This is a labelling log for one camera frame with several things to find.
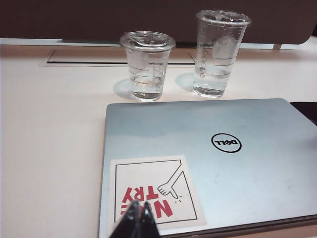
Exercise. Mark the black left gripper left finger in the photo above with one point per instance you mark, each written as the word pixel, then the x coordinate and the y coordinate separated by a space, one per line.
pixel 128 223

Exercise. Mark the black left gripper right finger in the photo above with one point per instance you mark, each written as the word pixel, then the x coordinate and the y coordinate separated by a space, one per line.
pixel 148 225

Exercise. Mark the silver laptop with sticker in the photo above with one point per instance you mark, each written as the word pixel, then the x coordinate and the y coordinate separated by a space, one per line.
pixel 247 173

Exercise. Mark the short clear cup siren logo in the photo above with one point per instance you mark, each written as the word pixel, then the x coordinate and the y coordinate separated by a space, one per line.
pixel 146 74

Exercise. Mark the tall clear plastic lidded cup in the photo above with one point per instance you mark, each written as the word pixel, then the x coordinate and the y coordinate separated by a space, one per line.
pixel 218 74

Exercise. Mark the black mouse pad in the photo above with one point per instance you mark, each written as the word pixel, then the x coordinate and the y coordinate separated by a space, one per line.
pixel 307 111

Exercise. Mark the brown desk partition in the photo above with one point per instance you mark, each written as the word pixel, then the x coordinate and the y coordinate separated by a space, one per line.
pixel 99 17

